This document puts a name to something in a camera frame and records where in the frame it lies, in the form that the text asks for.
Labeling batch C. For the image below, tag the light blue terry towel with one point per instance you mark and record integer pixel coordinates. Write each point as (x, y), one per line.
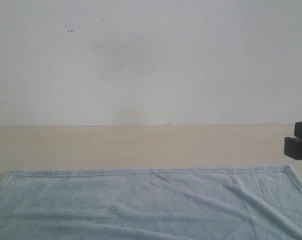
(223, 203)

